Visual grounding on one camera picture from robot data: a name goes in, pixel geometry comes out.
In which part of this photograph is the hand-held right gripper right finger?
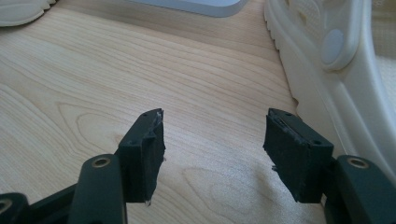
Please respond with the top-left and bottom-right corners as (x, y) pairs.
(262, 107), (335, 204)

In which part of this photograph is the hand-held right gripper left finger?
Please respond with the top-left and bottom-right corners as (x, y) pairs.
(114, 107), (166, 207)

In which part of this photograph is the cream foam clog shoe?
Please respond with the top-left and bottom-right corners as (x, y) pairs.
(263, 0), (396, 188)
(0, 0), (59, 28)

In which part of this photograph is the pale grey flat box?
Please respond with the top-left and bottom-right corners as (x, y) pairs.
(125, 0), (250, 19)

